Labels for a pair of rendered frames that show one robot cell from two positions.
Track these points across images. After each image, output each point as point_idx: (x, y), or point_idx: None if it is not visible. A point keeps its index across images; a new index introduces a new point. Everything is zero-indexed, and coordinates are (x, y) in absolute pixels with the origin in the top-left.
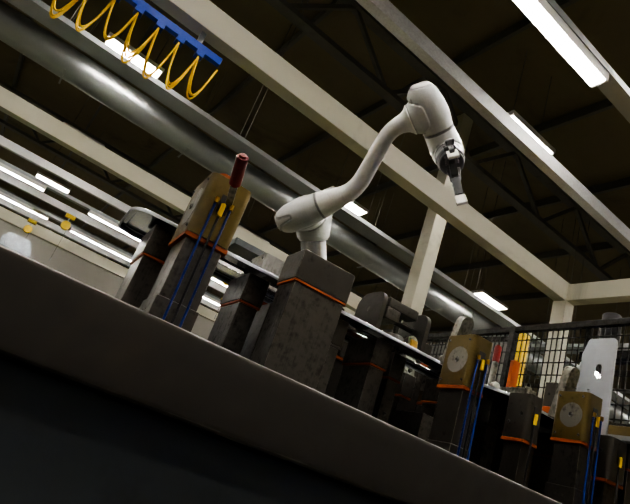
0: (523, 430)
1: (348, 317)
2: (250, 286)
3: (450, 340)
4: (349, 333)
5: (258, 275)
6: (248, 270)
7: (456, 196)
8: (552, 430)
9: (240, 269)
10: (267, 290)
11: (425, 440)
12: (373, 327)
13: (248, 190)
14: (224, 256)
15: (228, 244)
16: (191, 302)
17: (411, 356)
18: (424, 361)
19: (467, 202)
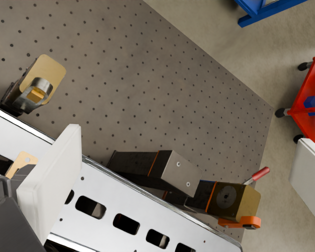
0: None
1: (110, 187)
2: None
3: (48, 101)
4: (58, 219)
5: (173, 233)
6: (180, 236)
7: (48, 226)
8: None
9: (181, 243)
10: (147, 251)
11: (21, 114)
12: (99, 164)
13: (248, 185)
14: (197, 240)
15: (220, 181)
16: (200, 179)
17: (7, 158)
18: None
19: (75, 126)
